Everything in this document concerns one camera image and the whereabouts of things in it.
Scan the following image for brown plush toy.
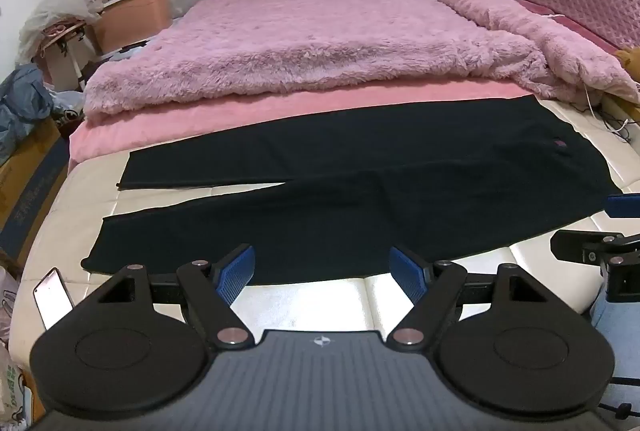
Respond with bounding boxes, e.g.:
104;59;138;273
614;48;640;86

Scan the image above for grey plastic bag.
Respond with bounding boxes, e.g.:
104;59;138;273
17;0;104;62

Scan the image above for black cord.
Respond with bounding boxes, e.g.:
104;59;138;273
597;378;640;418

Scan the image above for fluffy pink blanket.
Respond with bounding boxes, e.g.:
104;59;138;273
82;0;640;116

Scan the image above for smartphone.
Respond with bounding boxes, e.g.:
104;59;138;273
32;267;75;331

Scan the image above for black pants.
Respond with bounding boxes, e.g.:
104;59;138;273
81;97;617;286

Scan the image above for white cable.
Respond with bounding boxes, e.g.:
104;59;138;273
580;78;632;134

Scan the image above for printed plastic bag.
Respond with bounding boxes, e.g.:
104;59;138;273
0;266;32;431

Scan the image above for pink storage box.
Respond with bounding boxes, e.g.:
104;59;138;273
92;0;174;55

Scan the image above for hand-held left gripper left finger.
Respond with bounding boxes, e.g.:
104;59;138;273
96;244;257;350

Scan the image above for maroon cushion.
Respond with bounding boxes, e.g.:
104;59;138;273
510;0;622;58

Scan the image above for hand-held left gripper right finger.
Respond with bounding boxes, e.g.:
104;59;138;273
388;245;549;353

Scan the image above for black cable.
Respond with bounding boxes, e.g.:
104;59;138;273
570;103;640;144

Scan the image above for blue-grey cloth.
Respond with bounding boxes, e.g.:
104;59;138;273
0;63;55;162

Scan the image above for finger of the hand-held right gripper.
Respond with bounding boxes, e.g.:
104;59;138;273
604;193;640;219
550;229;640;266

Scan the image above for pink bed sheet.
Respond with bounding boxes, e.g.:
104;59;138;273
68;78;537;162

